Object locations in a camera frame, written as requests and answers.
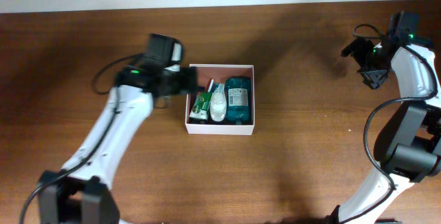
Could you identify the pink box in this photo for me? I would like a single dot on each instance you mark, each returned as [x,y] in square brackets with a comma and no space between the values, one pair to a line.
[219,73]

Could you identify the blue white toothbrush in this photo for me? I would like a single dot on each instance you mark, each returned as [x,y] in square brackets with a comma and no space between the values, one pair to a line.
[210,86]

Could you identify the green Dettol soap bar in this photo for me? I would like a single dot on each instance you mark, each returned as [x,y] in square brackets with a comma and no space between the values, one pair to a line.
[200,109]

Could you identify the teal Listerine mouthwash bottle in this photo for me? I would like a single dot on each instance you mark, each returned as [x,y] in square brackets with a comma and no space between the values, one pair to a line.
[238,91]

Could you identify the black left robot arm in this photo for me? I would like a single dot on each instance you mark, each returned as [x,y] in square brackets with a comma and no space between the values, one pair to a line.
[81,191]

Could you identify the clear foam soap pump bottle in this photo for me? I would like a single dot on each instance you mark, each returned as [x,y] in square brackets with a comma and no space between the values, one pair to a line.
[218,104]

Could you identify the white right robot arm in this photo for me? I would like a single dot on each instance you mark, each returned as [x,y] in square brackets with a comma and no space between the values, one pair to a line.
[401,136]

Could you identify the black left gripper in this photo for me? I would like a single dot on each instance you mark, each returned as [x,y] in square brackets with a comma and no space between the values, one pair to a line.
[187,80]

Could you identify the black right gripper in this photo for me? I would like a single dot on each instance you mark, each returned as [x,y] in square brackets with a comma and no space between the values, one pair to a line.
[373,78]

